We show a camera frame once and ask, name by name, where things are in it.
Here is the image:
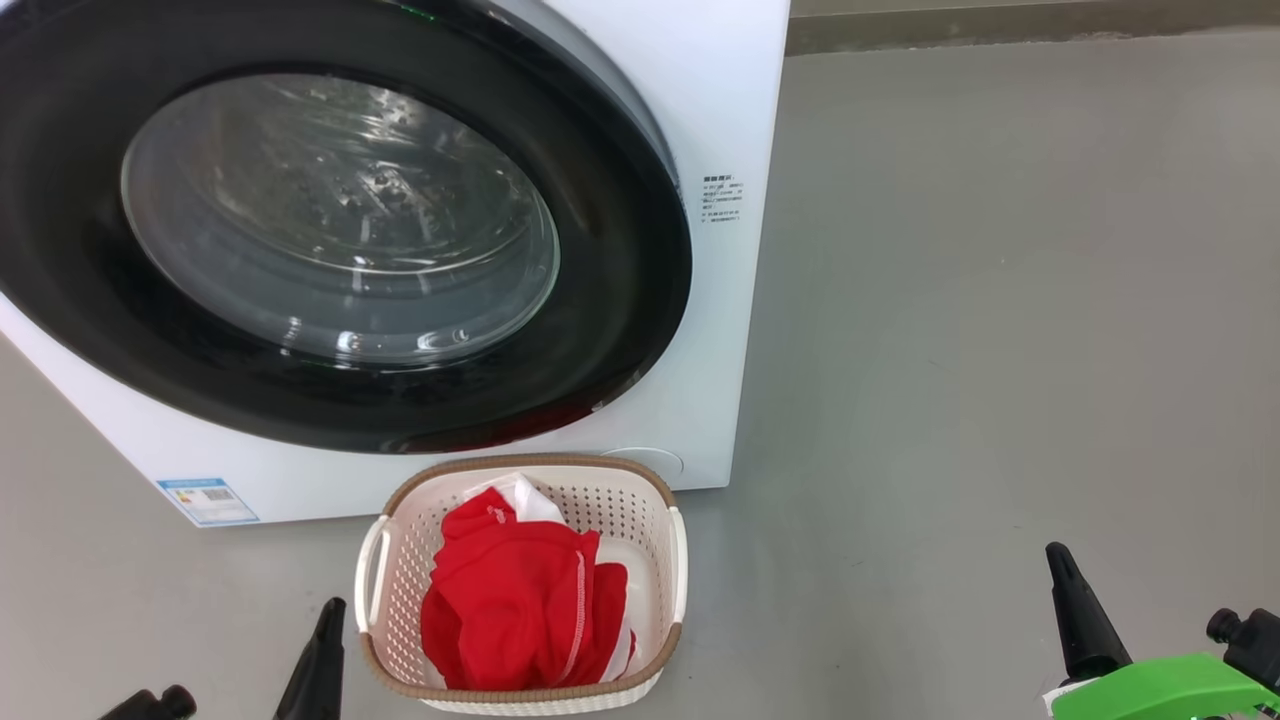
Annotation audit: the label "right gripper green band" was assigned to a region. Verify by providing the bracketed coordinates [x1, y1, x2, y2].
[1042, 542, 1280, 720]

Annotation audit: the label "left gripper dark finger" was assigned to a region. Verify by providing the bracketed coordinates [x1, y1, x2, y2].
[272, 598, 337, 720]
[312, 598, 347, 720]

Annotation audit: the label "red garment with white stripes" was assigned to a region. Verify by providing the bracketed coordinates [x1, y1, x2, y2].
[420, 475, 638, 693]

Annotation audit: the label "black round glass washer door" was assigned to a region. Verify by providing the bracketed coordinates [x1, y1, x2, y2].
[0, 0, 694, 456]

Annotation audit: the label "cream laundry basket brown rim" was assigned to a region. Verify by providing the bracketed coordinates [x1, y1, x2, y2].
[354, 453, 689, 717]

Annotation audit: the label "white front-load washing machine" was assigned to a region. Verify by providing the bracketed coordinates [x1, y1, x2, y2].
[0, 0, 792, 528]

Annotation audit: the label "blue energy label sticker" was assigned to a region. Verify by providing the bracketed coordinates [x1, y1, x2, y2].
[155, 477, 261, 527]

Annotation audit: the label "round white filter cover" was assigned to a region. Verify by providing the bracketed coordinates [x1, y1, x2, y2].
[600, 447, 686, 483]

